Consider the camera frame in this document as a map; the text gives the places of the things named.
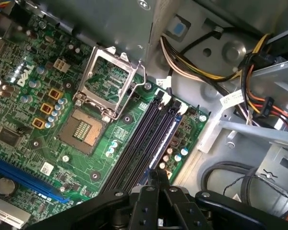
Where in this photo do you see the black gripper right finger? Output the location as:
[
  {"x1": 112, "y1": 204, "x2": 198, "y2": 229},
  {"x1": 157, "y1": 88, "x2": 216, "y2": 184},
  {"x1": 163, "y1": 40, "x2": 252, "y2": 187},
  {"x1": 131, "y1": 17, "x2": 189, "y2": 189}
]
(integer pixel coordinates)
[{"x1": 159, "y1": 169, "x2": 281, "y2": 230}]

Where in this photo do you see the silver coin battery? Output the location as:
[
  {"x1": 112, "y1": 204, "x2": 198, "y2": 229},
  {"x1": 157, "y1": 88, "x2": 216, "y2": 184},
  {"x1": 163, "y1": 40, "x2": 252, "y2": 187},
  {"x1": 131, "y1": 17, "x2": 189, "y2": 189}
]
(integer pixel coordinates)
[{"x1": 0, "y1": 177, "x2": 17, "y2": 197}]

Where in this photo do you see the green motherboard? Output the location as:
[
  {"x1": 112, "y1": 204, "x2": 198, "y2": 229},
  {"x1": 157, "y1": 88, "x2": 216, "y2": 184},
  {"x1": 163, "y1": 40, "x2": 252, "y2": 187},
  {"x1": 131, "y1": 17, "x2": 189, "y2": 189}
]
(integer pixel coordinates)
[{"x1": 0, "y1": 7, "x2": 211, "y2": 230}]

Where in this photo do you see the metal locking lever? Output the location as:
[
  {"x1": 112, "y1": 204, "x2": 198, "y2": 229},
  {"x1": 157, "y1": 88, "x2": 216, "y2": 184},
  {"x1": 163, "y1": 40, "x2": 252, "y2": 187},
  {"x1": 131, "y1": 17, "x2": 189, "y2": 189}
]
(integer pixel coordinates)
[{"x1": 108, "y1": 59, "x2": 148, "y2": 122}]

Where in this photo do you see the blue plastic clip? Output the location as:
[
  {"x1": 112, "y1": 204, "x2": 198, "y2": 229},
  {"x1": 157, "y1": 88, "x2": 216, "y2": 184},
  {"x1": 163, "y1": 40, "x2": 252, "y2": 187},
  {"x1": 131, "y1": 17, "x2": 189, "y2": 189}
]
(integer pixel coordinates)
[{"x1": 170, "y1": 22, "x2": 186, "y2": 37}]

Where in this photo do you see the white four-pin connector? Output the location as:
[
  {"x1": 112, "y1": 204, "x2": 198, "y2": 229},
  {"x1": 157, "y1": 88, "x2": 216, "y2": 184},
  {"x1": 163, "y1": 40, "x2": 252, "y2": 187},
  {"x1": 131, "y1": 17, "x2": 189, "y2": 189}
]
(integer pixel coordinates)
[{"x1": 53, "y1": 58, "x2": 70, "y2": 73}]

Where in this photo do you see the gold choke coil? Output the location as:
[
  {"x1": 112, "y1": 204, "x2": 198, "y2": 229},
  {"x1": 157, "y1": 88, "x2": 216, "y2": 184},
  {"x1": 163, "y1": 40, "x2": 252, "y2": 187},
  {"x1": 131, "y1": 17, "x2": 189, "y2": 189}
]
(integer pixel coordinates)
[
  {"x1": 40, "y1": 102, "x2": 55, "y2": 115},
  {"x1": 31, "y1": 116, "x2": 46, "y2": 129},
  {"x1": 48, "y1": 87, "x2": 63, "y2": 101}
]

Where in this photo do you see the blue expansion slot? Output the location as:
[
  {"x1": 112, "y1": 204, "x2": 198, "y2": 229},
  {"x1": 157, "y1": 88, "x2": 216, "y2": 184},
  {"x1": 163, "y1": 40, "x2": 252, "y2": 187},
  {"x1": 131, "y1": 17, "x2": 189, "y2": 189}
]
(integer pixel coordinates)
[{"x1": 0, "y1": 153, "x2": 71, "y2": 204}]

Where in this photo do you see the orange red wire bundle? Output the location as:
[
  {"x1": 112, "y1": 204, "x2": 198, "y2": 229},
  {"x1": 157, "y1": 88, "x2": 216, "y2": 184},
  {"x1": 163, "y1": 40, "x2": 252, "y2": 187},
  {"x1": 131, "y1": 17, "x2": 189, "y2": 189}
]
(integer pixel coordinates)
[{"x1": 239, "y1": 32, "x2": 288, "y2": 134}]

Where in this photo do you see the thin twisted wire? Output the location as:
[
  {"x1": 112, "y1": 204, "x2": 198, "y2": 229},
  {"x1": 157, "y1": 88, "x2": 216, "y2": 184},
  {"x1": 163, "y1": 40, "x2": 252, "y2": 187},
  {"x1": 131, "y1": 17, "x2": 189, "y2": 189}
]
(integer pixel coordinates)
[{"x1": 222, "y1": 174, "x2": 288, "y2": 200}]

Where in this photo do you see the white brown wire bundle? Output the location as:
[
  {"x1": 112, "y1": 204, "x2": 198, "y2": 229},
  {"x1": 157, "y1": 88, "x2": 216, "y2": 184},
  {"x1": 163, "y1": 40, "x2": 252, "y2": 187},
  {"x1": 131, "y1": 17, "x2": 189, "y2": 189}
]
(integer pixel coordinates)
[{"x1": 159, "y1": 33, "x2": 243, "y2": 83}]

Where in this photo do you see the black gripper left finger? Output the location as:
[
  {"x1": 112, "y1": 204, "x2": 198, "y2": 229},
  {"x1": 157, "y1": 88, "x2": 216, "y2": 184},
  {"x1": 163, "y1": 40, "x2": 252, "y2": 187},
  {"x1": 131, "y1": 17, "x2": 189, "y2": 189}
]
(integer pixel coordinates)
[{"x1": 26, "y1": 169, "x2": 160, "y2": 230}]

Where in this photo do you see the black wire loop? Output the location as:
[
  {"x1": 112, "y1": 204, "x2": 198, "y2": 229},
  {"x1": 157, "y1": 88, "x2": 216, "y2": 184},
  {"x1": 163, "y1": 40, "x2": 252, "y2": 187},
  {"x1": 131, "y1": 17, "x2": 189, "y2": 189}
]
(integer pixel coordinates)
[{"x1": 201, "y1": 160, "x2": 288, "y2": 204}]

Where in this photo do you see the black PC case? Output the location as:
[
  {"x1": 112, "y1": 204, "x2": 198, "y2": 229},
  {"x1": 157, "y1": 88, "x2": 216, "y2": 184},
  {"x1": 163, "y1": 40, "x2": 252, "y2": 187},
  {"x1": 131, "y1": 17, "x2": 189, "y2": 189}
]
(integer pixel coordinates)
[{"x1": 0, "y1": 0, "x2": 288, "y2": 230}]

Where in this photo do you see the black square chip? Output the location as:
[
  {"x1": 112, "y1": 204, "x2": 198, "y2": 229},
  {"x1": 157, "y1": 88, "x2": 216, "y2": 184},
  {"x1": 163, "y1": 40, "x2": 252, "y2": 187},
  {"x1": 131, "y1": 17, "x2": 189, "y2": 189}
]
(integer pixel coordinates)
[{"x1": 0, "y1": 126, "x2": 24, "y2": 147}]

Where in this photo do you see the white expansion slot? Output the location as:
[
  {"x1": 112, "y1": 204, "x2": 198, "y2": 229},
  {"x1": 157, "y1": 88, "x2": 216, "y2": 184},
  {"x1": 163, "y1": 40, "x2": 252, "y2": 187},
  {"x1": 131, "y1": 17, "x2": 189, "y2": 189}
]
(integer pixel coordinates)
[{"x1": 0, "y1": 193, "x2": 32, "y2": 230}]

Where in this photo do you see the metal socket cover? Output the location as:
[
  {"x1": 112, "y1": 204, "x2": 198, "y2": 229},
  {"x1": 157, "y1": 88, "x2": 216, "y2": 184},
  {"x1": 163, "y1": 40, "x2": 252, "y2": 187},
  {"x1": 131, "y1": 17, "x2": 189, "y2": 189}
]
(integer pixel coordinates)
[{"x1": 73, "y1": 45, "x2": 142, "y2": 120}]

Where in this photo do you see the CPU socket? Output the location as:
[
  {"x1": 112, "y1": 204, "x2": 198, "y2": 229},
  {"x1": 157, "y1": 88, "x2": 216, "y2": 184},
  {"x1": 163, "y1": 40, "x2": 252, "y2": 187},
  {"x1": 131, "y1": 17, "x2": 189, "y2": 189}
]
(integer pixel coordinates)
[{"x1": 57, "y1": 109, "x2": 106, "y2": 156}]

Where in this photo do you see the grey metal drive cage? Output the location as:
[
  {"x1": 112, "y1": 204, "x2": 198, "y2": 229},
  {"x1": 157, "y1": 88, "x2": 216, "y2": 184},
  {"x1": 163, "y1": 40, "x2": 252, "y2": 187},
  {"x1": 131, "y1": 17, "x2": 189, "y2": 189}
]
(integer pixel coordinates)
[{"x1": 198, "y1": 23, "x2": 288, "y2": 156}]

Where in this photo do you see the thin black wire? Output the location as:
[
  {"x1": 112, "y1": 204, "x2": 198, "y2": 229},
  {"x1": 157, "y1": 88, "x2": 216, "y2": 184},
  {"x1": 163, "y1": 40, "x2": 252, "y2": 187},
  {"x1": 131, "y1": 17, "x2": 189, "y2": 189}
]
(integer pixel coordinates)
[{"x1": 180, "y1": 25, "x2": 223, "y2": 55}]

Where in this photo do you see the RAM slot with black latches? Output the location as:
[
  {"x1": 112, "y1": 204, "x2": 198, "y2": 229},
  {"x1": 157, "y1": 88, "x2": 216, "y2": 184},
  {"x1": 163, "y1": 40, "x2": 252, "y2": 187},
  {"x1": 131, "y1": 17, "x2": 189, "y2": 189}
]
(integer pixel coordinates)
[
  {"x1": 128, "y1": 99, "x2": 182, "y2": 190},
  {"x1": 103, "y1": 90, "x2": 164, "y2": 192}
]

